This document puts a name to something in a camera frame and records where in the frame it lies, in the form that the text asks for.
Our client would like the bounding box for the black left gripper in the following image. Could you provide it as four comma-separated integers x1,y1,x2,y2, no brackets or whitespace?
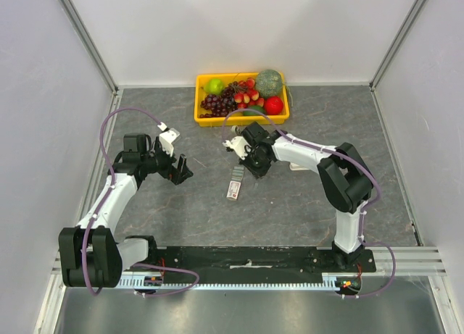
141,139,192,185

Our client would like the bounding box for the white rectangular case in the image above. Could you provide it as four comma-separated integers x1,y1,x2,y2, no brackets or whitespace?
289,163,308,171

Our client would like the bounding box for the red white staple box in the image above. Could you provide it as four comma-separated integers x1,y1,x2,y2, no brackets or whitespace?
226,165,245,201

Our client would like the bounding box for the green white stapler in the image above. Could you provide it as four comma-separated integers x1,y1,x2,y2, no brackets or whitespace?
231,125,242,135

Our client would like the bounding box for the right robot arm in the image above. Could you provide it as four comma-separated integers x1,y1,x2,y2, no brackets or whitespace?
224,122,378,272

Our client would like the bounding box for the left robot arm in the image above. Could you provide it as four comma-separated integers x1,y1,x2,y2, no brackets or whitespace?
59,128,193,291

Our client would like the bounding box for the yellow plastic tray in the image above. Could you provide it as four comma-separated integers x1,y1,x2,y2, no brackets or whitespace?
194,70,290,127

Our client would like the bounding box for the green lime fruit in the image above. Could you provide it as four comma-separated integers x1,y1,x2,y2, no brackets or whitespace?
242,105,265,117

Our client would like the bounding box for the red strawberry cluster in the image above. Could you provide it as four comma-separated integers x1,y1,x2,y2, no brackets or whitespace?
231,78,265,109

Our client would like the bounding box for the dark purple grape bunch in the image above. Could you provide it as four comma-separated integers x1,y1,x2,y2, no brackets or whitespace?
199,83,236,118

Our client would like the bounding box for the green netted melon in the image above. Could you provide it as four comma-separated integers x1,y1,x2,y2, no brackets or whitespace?
255,69,283,99

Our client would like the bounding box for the green pear fruit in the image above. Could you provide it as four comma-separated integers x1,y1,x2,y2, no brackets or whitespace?
202,78,225,95

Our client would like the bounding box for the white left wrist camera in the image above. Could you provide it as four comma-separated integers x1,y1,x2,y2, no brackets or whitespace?
157,122,181,156

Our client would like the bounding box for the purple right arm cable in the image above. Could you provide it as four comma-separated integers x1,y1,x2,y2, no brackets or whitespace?
220,108,397,299

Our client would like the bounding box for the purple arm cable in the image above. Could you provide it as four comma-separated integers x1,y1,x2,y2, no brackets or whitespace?
220,108,397,299
81,107,200,298

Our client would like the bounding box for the grey slotted cable duct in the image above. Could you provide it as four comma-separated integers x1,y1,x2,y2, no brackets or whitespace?
117,272,365,291

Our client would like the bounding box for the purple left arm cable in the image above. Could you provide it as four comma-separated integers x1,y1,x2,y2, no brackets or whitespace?
81,107,200,298

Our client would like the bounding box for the aluminium frame rail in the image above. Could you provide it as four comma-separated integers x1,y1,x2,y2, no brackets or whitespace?
50,244,447,276

